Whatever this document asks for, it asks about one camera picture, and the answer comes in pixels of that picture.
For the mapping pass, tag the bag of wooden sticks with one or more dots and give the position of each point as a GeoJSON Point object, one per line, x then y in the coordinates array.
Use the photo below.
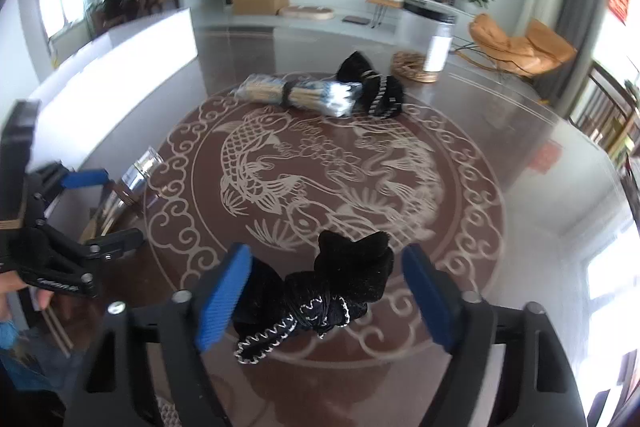
{"type": "Point", "coordinates": [300, 97]}

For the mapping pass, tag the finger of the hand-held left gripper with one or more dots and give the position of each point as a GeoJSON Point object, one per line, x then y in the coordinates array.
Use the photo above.
{"type": "Point", "coordinates": [85, 179]}
{"type": "Point", "coordinates": [117, 242]}

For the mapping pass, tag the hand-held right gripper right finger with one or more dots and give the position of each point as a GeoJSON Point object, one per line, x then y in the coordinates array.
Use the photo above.
{"type": "Point", "coordinates": [430, 297]}

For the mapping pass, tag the oval wooden tray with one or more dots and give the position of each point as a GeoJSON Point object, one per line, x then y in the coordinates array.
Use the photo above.
{"type": "Point", "coordinates": [307, 13]}

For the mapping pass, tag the far black velvet pouch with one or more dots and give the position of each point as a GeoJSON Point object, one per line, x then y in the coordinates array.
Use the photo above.
{"type": "Point", "coordinates": [380, 94]}

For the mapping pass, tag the person's left hand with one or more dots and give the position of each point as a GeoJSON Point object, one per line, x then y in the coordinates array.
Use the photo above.
{"type": "Point", "coordinates": [44, 299]}

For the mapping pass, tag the wooden bench with metal legs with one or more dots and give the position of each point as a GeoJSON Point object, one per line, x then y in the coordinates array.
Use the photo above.
{"type": "Point", "coordinates": [385, 1]}

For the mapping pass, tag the gold tube with silver cap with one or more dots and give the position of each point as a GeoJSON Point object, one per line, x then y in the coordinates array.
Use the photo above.
{"type": "Point", "coordinates": [140, 169]}

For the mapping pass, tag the black velvet bow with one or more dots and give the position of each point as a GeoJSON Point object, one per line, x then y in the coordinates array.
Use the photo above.
{"type": "Point", "coordinates": [350, 277]}

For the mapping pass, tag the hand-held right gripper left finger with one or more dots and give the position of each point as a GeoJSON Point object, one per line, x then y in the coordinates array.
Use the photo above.
{"type": "Point", "coordinates": [225, 297]}

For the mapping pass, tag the orange lounge chair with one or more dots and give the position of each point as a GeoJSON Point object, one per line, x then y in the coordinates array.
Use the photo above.
{"type": "Point", "coordinates": [540, 47]}

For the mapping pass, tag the clear jar with black lid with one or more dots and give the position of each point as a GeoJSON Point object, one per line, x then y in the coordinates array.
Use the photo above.
{"type": "Point", "coordinates": [439, 49]}

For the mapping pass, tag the wooden dining chair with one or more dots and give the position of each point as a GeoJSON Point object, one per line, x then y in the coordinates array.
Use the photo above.
{"type": "Point", "coordinates": [610, 107]}

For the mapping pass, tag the woven round basket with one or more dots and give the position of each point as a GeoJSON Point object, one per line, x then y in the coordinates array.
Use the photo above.
{"type": "Point", "coordinates": [405, 64]}

